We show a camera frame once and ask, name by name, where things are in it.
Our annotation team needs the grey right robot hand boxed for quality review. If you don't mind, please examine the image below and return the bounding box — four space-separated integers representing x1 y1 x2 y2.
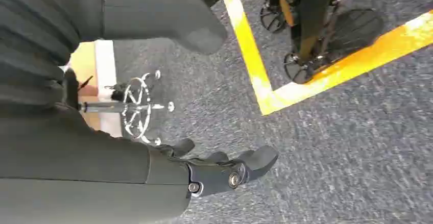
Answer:
0 0 279 224

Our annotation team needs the chrome stool with star base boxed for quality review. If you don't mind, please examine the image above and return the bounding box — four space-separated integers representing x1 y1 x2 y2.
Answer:
63 68 175 147

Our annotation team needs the pale wooden table white edge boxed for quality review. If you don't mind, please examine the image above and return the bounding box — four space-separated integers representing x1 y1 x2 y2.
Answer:
60 40 123 139

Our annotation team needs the yellow floor tape strip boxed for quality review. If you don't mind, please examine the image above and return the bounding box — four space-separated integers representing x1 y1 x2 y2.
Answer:
222 0 275 116
260 10 433 116

